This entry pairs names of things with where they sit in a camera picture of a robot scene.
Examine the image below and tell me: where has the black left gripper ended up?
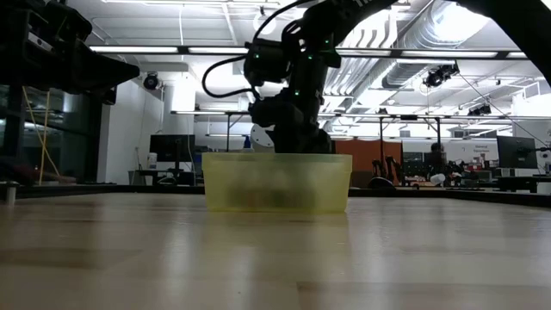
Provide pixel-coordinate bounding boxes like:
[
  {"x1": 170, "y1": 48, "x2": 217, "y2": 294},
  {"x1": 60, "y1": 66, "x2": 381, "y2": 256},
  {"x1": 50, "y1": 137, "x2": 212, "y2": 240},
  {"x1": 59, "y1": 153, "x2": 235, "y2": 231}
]
[{"x1": 0, "y1": 0, "x2": 141, "y2": 106}]

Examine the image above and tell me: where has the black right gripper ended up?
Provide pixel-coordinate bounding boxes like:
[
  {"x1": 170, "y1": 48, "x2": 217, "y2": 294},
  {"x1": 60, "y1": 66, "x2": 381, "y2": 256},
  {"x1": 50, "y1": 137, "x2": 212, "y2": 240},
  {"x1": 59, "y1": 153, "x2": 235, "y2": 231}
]
[{"x1": 251, "y1": 88, "x2": 335, "y2": 154}]

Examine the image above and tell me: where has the white perforated metal can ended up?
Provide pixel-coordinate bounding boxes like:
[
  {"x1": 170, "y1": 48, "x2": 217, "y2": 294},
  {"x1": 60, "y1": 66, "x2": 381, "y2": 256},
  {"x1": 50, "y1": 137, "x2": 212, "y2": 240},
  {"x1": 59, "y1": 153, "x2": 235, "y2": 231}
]
[{"x1": 251, "y1": 123, "x2": 276, "y2": 152}]

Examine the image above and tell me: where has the overhead LED light bar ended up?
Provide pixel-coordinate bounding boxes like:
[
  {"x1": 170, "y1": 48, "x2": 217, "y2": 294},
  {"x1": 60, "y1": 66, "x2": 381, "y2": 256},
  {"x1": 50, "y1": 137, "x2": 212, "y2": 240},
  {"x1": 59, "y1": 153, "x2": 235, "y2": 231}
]
[{"x1": 88, "y1": 44, "x2": 551, "y2": 60}]

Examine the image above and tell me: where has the black round ceiling spotlight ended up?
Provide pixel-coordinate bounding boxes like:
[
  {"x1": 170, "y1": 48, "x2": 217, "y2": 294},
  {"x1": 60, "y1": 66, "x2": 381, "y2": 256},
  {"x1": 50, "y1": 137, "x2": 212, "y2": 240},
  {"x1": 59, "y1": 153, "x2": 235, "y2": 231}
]
[{"x1": 142, "y1": 71, "x2": 160, "y2": 91}]

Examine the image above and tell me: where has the yellow translucent plastic tray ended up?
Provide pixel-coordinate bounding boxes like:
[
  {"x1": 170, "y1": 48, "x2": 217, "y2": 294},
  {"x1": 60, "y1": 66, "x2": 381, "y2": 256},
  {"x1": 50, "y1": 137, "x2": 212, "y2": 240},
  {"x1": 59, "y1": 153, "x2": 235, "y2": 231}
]
[{"x1": 201, "y1": 152, "x2": 353, "y2": 214}]

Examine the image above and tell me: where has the black computer monitor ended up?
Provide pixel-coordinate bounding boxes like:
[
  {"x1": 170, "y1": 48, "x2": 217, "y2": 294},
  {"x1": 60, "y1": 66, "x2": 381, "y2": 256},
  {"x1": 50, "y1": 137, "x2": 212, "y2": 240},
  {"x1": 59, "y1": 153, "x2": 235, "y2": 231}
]
[
  {"x1": 149, "y1": 133, "x2": 196, "y2": 173},
  {"x1": 496, "y1": 135, "x2": 539, "y2": 171}
]

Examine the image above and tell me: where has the dark office desk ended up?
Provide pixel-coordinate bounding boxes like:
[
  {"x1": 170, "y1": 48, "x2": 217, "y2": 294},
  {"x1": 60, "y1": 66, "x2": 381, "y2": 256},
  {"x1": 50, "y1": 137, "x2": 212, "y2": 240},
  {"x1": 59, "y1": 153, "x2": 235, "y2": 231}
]
[{"x1": 127, "y1": 168, "x2": 197, "y2": 186}]

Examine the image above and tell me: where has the blue storage bin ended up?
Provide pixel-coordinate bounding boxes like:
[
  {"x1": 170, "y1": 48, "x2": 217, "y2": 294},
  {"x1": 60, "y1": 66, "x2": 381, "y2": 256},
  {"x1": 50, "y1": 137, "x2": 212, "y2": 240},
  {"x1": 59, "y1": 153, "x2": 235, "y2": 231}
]
[{"x1": 192, "y1": 153, "x2": 204, "y2": 185}]

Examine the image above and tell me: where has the person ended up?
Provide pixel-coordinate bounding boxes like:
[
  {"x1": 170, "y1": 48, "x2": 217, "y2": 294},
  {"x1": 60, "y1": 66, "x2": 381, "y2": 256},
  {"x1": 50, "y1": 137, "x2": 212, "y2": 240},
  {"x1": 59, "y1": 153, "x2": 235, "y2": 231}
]
[{"x1": 429, "y1": 141, "x2": 449, "y2": 174}]

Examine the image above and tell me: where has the black desk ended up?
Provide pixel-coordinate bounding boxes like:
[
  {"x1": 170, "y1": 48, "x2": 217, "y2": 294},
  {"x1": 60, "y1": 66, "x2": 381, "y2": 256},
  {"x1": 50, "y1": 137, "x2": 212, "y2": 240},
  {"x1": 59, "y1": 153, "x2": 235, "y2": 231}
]
[{"x1": 494, "y1": 175, "x2": 551, "y2": 194}]

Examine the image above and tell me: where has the black background workstation frame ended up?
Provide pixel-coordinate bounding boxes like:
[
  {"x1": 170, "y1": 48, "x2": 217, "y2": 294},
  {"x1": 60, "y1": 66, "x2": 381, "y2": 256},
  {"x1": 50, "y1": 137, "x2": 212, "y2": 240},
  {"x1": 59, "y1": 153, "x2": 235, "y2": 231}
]
[{"x1": 170, "y1": 109, "x2": 443, "y2": 152}]

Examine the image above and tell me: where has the orange partition wall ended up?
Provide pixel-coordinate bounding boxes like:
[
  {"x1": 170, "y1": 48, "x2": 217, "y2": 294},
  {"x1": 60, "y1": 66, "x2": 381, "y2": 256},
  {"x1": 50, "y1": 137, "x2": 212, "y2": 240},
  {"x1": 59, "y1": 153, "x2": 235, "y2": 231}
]
[{"x1": 334, "y1": 138, "x2": 405, "y2": 174}]

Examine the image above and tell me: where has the yellow extension cord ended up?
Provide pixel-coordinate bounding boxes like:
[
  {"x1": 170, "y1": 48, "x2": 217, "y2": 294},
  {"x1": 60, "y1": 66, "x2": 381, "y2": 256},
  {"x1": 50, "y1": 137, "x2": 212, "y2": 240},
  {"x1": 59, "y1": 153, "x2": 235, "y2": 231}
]
[
  {"x1": 21, "y1": 85, "x2": 64, "y2": 184},
  {"x1": 38, "y1": 90, "x2": 53, "y2": 184}
]

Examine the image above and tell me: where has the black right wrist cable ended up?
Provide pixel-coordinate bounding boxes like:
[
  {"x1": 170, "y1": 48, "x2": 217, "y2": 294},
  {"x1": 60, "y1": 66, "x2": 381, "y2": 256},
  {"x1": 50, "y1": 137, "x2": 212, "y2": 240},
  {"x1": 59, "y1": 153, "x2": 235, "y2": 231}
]
[{"x1": 201, "y1": 54, "x2": 262, "y2": 99}]

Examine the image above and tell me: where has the small white post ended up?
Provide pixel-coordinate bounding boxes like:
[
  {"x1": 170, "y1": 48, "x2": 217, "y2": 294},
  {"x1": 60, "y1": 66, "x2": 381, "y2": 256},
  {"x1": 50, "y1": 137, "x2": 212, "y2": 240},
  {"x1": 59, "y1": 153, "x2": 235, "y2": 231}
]
[{"x1": 3, "y1": 181, "x2": 18, "y2": 207}]

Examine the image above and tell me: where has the black ceiling camera cluster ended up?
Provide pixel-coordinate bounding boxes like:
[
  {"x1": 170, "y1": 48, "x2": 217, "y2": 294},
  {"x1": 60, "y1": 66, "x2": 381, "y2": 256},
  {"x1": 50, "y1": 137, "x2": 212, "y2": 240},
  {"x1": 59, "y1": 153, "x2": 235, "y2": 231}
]
[{"x1": 421, "y1": 62, "x2": 461, "y2": 90}]

